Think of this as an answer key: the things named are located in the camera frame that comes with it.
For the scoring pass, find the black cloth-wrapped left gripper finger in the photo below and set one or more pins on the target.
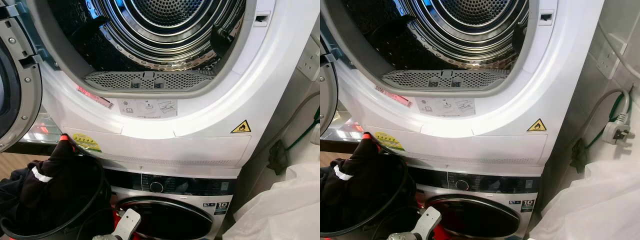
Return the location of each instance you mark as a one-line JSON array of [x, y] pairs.
[[370, 172], [62, 175]]

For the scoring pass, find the black garment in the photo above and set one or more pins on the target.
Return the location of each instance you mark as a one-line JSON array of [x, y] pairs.
[[327, 192], [11, 197]]

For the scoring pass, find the white washing machine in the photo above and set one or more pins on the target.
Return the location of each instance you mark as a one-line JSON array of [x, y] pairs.
[[190, 186], [495, 184]]

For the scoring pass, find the yellow-green oval sticker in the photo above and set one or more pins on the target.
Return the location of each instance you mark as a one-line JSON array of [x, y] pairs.
[[389, 141], [87, 142]]

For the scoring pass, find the red strip sticker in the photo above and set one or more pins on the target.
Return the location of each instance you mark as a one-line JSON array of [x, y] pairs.
[[393, 96], [95, 97]]

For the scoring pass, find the grey round dryer door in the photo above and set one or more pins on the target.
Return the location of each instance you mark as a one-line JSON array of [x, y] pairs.
[[20, 100], [327, 95]]

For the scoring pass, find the black washer program knob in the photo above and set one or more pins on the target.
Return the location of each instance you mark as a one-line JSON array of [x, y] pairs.
[[156, 187], [462, 185]]

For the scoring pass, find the white plastic bag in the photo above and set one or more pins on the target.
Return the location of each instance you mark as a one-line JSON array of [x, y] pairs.
[[280, 210], [590, 205]]

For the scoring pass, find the white pictogram instruction label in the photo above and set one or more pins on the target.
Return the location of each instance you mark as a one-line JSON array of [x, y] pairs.
[[150, 107], [445, 106]]

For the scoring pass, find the grey perforated lint filter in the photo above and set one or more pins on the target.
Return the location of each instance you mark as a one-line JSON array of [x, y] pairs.
[[405, 78], [110, 79]]

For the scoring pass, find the dark round washer door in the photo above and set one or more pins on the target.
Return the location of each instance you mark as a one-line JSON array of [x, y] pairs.
[[475, 217], [170, 220]]

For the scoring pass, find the yellow triangle fire warning sticker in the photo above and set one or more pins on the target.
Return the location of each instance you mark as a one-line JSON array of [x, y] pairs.
[[537, 127], [241, 128]]

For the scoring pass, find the white tumble dryer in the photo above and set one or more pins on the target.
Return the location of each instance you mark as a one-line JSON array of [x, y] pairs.
[[210, 115], [505, 120]]

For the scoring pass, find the ten year warranty sticker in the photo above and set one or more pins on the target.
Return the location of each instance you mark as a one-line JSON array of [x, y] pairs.
[[526, 205], [220, 207]]

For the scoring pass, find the steel dryer drum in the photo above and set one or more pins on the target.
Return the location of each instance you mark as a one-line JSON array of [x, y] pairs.
[[165, 35], [465, 35]]

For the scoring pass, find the white power plug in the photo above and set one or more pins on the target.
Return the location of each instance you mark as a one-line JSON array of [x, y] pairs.
[[617, 131]]

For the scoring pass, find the white wall socket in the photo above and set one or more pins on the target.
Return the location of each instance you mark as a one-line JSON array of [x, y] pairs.
[[609, 61], [310, 62]]

